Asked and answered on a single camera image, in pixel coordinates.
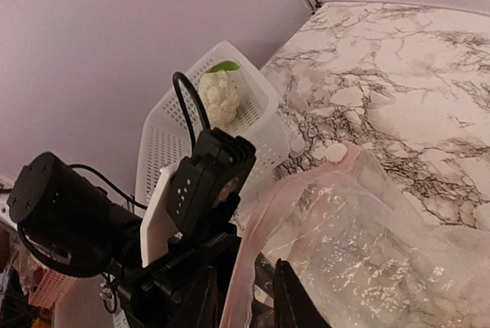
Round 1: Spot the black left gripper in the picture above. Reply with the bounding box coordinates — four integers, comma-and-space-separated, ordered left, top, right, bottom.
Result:
118, 224, 241, 327

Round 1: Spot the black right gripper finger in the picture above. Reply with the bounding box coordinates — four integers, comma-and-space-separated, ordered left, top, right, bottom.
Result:
273, 259, 329, 328

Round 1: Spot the clear zip top bag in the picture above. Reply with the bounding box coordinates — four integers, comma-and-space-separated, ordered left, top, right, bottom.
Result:
220, 143, 489, 327

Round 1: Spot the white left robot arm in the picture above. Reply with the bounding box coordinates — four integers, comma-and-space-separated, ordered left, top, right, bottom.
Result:
7, 153, 250, 327

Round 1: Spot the pink perforated basket outside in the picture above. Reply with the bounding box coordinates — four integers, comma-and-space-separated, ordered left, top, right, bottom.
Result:
28, 265, 77, 310

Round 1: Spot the white perforated plastic basket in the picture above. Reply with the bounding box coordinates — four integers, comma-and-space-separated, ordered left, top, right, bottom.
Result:
136, 41, 290, 204

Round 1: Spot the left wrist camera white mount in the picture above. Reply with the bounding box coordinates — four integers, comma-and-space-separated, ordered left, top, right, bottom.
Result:
140, 128, 256, 267

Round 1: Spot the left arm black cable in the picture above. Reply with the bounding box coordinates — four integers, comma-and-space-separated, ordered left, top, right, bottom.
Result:
68, 71, 211, 206

